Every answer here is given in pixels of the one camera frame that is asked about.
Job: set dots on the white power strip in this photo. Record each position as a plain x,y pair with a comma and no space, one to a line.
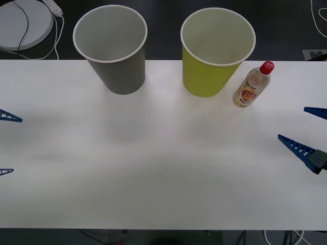
54,6

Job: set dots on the yellow-green plastic waste bin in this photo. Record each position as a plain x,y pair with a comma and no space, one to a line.
204,79

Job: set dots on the grey plastic waste bin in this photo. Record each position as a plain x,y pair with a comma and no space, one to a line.
120,76

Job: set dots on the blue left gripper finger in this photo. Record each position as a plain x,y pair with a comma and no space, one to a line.
10,117
5,171

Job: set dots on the clear bottle with red cap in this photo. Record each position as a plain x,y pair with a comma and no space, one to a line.
249,92

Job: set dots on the grey marker board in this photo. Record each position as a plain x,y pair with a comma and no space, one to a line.
310,54

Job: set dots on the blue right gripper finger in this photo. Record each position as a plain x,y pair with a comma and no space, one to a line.
318,111
301,151

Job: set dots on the round pale grey disc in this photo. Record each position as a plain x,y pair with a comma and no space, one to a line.
12,28

